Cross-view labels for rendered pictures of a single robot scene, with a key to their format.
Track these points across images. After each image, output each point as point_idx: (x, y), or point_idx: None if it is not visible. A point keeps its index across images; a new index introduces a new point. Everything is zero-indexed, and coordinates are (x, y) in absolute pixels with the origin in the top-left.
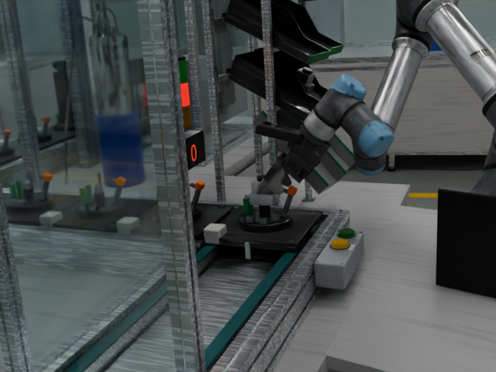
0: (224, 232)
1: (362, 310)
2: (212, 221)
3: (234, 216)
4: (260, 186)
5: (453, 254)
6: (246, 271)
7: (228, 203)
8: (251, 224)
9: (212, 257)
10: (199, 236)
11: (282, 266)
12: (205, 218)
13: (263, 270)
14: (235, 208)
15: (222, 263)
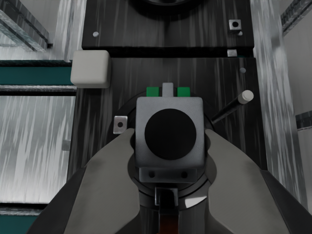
0: (96, 87)
1: None
2: (158, 42)
3: (190, 70)
4: (105, 145)
5: None
6: (45, 157)
7: (277, 28)
8: (112, 132)
9: (75, 89)
10: (87, 49)
11: (8, 233)
12: (166, 25)
13: (53, 180)
14: (252, 50)
15: (74, 107)
